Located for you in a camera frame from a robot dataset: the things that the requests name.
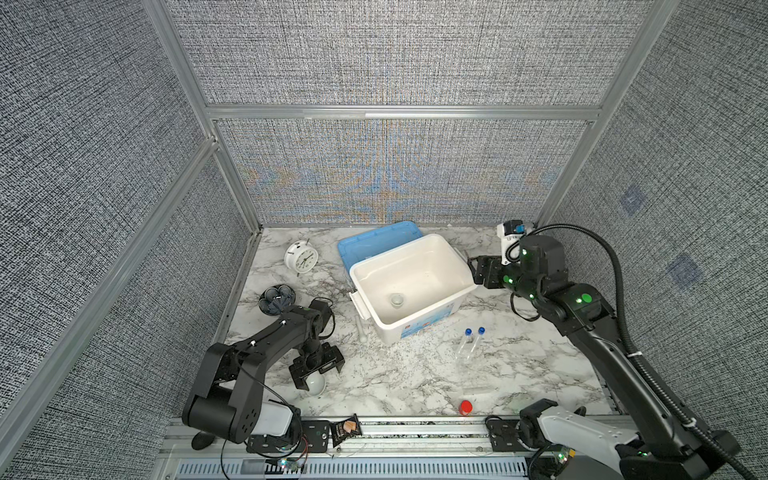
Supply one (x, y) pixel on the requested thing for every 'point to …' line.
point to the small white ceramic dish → (397, 301)
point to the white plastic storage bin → (420, 286)
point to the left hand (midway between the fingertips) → (329, 377)
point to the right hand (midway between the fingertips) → (482, 256)
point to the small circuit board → (343, 428)
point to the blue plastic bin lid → (357, 248)
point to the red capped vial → (465, 407)
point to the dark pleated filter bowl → (276, 299)
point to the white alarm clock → (301, 257)
